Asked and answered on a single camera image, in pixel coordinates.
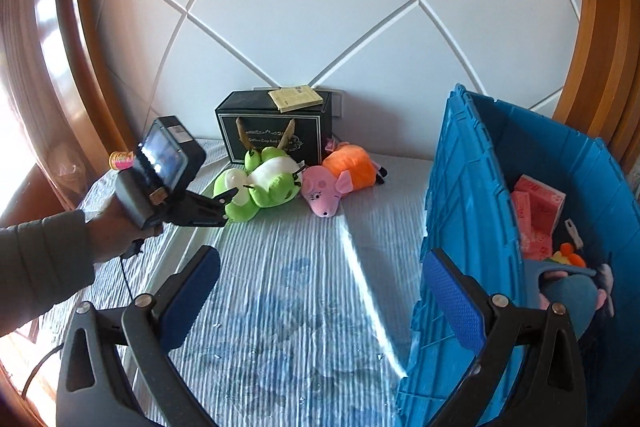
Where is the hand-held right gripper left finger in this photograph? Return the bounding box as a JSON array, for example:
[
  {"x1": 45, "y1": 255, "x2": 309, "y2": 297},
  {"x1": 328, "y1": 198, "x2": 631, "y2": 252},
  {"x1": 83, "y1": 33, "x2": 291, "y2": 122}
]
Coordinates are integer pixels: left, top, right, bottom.
[{"x1": 56, "y1": 245, "x2": 222, "y2": 427}]

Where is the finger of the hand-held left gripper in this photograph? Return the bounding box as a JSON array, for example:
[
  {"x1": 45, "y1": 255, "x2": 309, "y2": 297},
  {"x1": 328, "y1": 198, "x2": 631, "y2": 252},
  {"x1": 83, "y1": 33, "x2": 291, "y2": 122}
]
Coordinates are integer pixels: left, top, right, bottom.
[
  {"x1": 185, "y1": 187, "x2": 239, "y2": 214},
  {"x1": 171, "y1": 206, "x2": 229, "y2": 229}
]

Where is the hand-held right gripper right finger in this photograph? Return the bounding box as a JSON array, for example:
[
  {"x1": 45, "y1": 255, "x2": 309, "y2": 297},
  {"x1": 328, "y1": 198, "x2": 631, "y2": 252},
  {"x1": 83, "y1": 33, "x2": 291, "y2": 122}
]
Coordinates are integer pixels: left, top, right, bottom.
[{"x1": 422, "y1": 248, "x2": 586, "y2": 427}]

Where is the blue plastic storage crate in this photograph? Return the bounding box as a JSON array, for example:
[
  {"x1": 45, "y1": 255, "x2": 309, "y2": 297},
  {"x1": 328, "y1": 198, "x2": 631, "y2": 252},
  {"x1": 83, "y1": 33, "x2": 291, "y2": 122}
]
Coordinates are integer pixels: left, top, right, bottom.
[{"x1": 395, "y1": 83, "x2": 640, "y2": 427}]

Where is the green frog plush toy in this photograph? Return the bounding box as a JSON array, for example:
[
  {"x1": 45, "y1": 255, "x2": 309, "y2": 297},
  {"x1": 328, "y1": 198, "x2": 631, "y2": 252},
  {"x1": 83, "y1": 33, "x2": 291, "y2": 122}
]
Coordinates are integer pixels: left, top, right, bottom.
[{"x1": 213, "y1": 147, "x2": 304, "y2": 223}]

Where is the pink tissue pack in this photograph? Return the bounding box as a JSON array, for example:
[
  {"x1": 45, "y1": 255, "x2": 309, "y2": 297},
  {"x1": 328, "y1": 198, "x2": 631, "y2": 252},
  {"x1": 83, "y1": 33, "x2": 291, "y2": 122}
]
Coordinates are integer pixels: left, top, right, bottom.
[
  {"x1": 510, "y1": 191, "x2": 533, "y2": 234},
  {"x1": 520, "y1": 227, "x2": 554, "y2": 259},
  {"x1": 515, "y1": 175, "x2": 567, "y2": 230}
]

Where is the person's left forearm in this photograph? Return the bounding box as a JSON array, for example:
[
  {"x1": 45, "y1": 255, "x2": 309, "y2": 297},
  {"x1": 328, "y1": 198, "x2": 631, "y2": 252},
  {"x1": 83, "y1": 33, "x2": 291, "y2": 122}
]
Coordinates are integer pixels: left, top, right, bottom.
[{"x1": 0, "y1": 209, "x2": 99, "y2": 339}]

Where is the person's left hand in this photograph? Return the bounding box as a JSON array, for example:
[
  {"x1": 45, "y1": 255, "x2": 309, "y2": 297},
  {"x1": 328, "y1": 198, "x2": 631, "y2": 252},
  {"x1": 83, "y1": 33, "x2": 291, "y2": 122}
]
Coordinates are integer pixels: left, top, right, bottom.
[{"x1": 87, "y1": 202, "x2": 167, "y2": 265}]

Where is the pink snack can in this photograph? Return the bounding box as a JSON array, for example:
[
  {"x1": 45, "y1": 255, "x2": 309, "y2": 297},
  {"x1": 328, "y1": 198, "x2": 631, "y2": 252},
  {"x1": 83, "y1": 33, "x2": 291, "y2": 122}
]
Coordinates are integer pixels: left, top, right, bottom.
[{"x1": 110, "y1": 150, "x2": 139, "y2": 172}]

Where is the striped blue bed sheet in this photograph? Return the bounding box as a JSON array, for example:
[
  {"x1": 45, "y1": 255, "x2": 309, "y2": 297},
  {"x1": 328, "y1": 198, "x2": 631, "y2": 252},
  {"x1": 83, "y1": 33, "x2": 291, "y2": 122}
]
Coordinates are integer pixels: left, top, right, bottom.
[{"x1": 30, "y1": 137, "x2": 437, "y2": 427}]

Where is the pink pig plush toy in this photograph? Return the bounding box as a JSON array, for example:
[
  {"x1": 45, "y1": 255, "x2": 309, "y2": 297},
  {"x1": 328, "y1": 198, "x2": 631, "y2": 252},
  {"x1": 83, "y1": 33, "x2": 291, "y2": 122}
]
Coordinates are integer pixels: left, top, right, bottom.
[{"x1": 300, "y1": 143, "x2": 388, "y2": 219}]

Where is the black gift box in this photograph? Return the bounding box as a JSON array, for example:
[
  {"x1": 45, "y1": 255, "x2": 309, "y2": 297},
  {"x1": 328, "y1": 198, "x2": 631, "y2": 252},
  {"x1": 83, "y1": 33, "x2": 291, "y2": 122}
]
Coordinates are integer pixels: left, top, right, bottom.
[{"x1": 215, "y1": 90, "x2": 335, "y2": 164}]

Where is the blue plush toy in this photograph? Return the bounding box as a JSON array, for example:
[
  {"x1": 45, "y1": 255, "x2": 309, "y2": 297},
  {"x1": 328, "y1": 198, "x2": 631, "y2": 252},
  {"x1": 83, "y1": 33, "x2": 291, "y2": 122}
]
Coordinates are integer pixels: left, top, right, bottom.
[{"x1": 525, "y1": 259, "x2": 615, "y2": 344}]

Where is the yellow notepad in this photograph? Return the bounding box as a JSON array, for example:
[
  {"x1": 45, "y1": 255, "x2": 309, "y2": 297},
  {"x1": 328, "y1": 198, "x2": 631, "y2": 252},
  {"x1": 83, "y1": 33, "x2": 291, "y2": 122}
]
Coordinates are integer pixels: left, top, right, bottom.
[{"x1": 268, "y1": 84, "x2": 325, "y2": 114}]

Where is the black cable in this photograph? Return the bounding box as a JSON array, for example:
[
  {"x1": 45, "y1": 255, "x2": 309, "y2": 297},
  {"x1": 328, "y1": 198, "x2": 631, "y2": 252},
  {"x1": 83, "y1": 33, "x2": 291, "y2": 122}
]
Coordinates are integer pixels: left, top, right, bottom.
[{"x1": 22, "y1": 254, "x2": 137, "y2": 400}]

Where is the wooden wall frame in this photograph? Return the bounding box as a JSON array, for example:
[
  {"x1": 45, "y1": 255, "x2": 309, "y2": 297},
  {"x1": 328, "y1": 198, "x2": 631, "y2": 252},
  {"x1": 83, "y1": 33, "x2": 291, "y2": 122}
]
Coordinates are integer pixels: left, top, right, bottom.
[
  {"x1": 552, "y1": 0, "x2": 640, "y2": 170},
  {"x1": 52, "y1": 0, "x2": 153, "y2": 190}
]

